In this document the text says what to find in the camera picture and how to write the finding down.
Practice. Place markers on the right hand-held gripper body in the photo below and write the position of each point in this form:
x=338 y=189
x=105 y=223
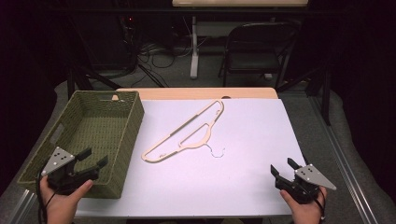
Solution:
x=300 y=189

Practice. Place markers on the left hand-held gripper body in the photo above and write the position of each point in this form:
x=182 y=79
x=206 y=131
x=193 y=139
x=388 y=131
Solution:
x=63 y=179

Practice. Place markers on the green woven basket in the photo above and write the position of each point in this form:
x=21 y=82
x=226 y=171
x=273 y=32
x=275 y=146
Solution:
x=102 y=130

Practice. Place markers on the beige clothes hanger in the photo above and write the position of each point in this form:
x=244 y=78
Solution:
x=190 y=120

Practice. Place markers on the person's right hand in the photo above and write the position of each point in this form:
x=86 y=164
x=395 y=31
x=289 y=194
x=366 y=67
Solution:
x=306 y=213

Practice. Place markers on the person's left hand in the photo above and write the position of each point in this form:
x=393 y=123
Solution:
x=62 y=207

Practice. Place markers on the white table mat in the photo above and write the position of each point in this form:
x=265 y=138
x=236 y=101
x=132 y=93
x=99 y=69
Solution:
x=243 y=149

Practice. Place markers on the black metal stand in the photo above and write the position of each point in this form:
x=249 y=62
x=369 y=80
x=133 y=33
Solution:
x=325 y=93
x=81 y=77

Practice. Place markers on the black folding chair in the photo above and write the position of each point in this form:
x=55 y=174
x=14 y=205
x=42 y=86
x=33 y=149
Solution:
x=258 y=62

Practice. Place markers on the white-legged background table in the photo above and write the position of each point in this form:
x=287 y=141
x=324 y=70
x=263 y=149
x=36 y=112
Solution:
x=194 y=46

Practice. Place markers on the aluminium floor rail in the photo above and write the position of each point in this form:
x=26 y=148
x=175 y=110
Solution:
x=21 y=208
x=345 y=168

